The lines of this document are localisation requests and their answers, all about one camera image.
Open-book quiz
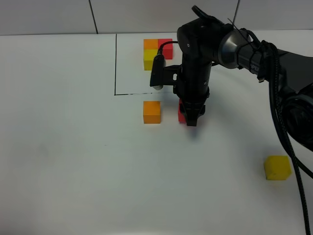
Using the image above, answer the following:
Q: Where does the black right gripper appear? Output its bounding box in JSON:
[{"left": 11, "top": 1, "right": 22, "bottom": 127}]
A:
[{"left": 177, "top": 19, "right": 226, "bottom": 126}]

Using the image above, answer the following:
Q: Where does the red wooden cube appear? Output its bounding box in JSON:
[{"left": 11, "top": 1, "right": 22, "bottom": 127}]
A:
[{"left": 178, "top": 99, "right": 186, "bottom": 123}]

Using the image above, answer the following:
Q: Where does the orange wooden cube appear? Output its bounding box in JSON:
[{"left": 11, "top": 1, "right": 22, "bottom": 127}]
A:
[{"left": 143, "top": 101, "right": 161, "bottom": 124}]

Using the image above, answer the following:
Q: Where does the yellow wooden cube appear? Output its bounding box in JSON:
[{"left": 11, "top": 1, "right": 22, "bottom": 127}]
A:
[{"left": 264, "top": 156, "right": 292, "bottom": 181}]

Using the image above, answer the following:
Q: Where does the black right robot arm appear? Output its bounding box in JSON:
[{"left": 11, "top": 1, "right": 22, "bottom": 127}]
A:
[{"left": 176, "top": 19, "right": 313, "bottom": 149}]

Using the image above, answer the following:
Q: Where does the red template block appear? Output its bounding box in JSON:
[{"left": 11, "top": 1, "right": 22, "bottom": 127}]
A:
[{"left": 158, "top": 39, "right": 173, "bottom": 60}]

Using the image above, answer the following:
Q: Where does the yellow template block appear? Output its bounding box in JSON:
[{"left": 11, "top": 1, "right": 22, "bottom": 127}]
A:
[{"left": 143, "top": 49, "right": 157, "bottom": 71}]

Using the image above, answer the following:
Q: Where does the orange template block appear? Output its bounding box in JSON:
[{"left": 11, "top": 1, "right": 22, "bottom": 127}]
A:
[{"left": 143, "top": 39, "right": 158, "bottom": 50}]

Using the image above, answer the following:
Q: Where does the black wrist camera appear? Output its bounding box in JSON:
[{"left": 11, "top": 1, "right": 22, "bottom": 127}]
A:
[{"left": 150, "top": 54, "right": 166, "bottom": 91}]

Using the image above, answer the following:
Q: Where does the black braided cable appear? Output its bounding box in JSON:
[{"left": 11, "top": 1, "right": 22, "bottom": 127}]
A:
[{"left": 227, "top": 17, "right": 313, "bottom": 235}]

